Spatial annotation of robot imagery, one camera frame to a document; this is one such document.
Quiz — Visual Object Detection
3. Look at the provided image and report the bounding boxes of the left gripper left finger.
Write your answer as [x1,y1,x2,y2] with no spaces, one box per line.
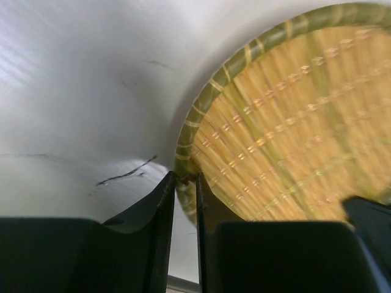
[1,172,176,292]

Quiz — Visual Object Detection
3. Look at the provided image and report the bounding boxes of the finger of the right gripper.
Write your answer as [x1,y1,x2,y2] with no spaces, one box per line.
[342,197,390,292]

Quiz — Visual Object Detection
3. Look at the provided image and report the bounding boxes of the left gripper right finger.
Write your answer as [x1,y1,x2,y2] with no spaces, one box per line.
[196,174,381,292]

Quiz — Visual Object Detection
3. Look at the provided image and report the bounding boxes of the woven bamboo plate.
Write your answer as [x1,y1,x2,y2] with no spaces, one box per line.
[174,2,390,222]

